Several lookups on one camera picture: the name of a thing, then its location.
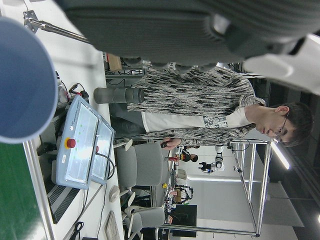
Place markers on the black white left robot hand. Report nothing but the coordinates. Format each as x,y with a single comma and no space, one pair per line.
155,27

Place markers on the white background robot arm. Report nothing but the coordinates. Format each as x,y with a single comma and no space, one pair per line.
218,157

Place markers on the small brown cardboard box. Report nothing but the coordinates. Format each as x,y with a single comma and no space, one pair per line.
114,62

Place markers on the black finned controller box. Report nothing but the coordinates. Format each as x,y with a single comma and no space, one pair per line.
61,200

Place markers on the person in patterned cardigan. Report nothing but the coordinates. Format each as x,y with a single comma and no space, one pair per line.
190,105

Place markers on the metal reacher grabber tool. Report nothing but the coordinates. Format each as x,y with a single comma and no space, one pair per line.
55,27

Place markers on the small black handheld remote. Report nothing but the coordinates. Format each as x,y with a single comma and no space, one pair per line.
165,144

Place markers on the small grey teach pendant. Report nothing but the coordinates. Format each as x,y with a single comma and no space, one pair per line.
103,152

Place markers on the large grey teach pendant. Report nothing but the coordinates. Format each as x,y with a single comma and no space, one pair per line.
80,140

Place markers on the grey office chair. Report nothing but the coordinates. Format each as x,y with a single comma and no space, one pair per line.
147,217
145,165

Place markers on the white computer mouse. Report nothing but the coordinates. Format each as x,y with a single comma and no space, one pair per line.
114,193

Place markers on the black background monitor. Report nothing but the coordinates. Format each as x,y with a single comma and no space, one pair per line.
185,220

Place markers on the white computer keyboard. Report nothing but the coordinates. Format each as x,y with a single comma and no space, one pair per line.
111,226

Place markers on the green conveyor belt with rails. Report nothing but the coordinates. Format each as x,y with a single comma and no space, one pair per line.
17,190

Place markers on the aluminium frame cage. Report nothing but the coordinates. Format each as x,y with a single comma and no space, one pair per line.
250,190

